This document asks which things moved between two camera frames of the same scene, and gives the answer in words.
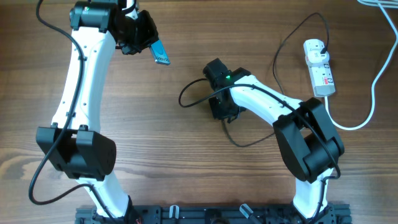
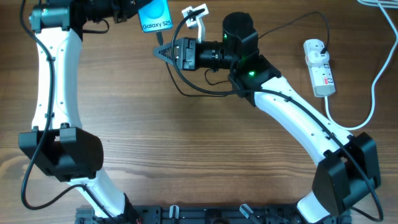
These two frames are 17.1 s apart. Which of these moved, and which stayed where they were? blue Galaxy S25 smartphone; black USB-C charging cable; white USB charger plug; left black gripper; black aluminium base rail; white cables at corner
Moved: blue Galaxy S25 smartphone; black USB-C charging cable; left black gripper
Stayed: white USB charger plug; white cables at corner; black aluminium base rail
